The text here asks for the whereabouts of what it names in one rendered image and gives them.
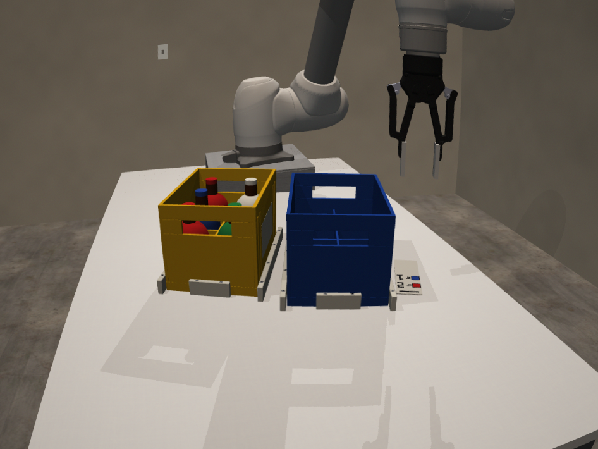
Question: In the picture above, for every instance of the dark blue crate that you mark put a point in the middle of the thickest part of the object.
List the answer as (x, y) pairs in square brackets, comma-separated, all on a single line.
[(353, 253)]

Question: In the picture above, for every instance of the beige paper pick list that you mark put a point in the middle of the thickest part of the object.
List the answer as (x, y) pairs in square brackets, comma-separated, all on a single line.
[(407, 277)]

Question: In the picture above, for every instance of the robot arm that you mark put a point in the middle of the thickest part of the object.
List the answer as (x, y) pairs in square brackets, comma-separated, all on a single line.
[(263, 112)]

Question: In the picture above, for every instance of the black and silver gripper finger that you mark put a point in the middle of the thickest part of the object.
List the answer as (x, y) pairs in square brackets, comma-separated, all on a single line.
[(394, 90), (451, 96)]

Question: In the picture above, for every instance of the brown crate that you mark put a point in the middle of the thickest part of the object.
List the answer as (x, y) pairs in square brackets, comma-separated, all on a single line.
[(238, 258)]

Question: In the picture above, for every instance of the cream white bottle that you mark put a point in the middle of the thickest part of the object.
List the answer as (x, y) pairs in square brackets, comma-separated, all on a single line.
[(250, 192)]

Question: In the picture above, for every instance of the blue bottle with grey label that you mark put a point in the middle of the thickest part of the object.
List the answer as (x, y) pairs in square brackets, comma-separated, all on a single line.
[(201, 198)]

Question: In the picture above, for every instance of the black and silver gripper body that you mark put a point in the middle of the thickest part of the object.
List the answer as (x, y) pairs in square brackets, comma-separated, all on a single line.
[(423, 71)]

